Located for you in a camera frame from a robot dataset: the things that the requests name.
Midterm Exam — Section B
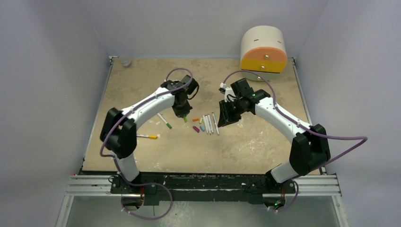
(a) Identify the magenta cap marker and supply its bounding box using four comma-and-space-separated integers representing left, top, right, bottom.
212, 112, 219, 135

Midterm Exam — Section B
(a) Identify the blue cap marker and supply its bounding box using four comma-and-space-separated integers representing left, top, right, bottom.
205, 114, 212, 135

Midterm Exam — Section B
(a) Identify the pale yellow cap marker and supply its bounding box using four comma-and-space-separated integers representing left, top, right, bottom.
202, 115, 209, 135

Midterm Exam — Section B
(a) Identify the dark green cap marker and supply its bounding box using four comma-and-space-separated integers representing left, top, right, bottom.
157, 113, 172, 129

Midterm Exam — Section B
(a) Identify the magenta pen cap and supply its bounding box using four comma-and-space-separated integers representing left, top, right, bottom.
192, 126, 200, 133

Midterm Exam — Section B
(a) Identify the orange cap marker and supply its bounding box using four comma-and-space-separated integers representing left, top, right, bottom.
207, 114, 214, 134

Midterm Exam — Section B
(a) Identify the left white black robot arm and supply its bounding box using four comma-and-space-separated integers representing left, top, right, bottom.
100, 75, 200, 193

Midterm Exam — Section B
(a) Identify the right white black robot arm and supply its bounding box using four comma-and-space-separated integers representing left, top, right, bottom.
218, 79, 331, 192

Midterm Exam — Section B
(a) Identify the round three-drawer cabinet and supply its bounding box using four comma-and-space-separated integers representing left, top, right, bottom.
240, 26, 288, 81

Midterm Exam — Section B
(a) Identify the clear plastic cup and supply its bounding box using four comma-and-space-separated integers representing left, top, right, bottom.
119, 55, 131, 68

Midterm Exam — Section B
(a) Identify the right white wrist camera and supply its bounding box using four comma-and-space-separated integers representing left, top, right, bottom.
219, 83, 236, 102

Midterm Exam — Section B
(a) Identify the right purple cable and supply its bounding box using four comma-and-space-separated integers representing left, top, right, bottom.
222, 70, 368, 214

